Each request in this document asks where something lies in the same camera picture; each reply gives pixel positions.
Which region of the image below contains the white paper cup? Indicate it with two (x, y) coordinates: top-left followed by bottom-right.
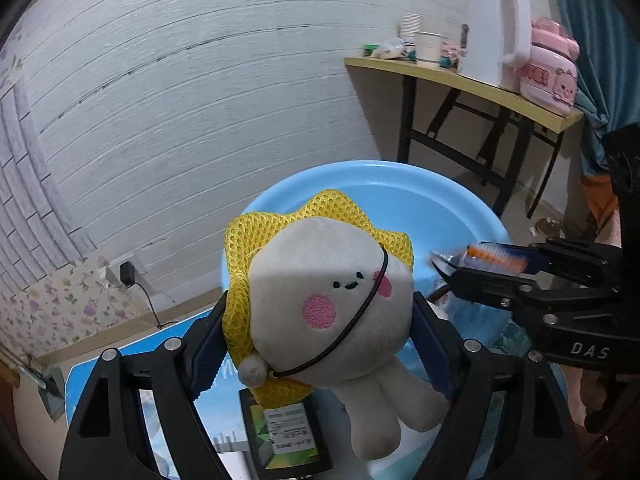
(414, 31), (446, 66)

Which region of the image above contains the stack of paper cups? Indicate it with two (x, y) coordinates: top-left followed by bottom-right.
(400, 13), (425, 44)

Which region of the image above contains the black charger cable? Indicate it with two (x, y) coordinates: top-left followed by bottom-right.
(132, 280), (167, 331)

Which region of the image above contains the orange toothbrush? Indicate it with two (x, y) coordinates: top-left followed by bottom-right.
(427, 241), (529, 274)

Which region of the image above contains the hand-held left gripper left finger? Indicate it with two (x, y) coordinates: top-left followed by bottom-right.
(59, 292), (231, 480)

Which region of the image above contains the white plush toy yellow hat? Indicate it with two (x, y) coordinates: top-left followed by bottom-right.
(223, 189), (451, 461)

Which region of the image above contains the wooden folding table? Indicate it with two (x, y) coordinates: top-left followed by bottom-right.
(344, 55), (585, 219)

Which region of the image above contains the blue printed table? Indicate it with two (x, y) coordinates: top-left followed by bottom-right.
(65, 305), (571, 480)

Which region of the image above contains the orange cloth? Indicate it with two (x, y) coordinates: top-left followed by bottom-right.
(580, 174), (622, 233)

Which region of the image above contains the light blue plastic basin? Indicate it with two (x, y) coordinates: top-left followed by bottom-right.
(220, 160), (516, 361)

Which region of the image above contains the pink cartoon rice cooker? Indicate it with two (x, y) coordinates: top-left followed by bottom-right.
(519, 16), (581, 119)

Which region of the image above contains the clear plastic snack bag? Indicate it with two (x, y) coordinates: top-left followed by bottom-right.
(375, 37), (416, 61)

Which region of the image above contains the teal curtain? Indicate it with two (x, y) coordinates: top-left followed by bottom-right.
(545, 0), (640, 181)

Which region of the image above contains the grey metal bracket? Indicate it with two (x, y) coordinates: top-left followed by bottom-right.
(0, 350), (67, 419)

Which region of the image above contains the white electric kettle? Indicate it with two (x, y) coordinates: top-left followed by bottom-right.
(457, 0), (532, 94)

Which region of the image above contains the white wall socket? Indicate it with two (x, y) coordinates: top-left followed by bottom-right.
(102, 259), (147, 283)

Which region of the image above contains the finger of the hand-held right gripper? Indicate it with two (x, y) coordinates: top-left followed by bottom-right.
(433, 257), (552, 322)
(528, 238), (622, 287)

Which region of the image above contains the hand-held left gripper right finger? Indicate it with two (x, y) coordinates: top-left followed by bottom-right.
(411, 295), (584, 480)

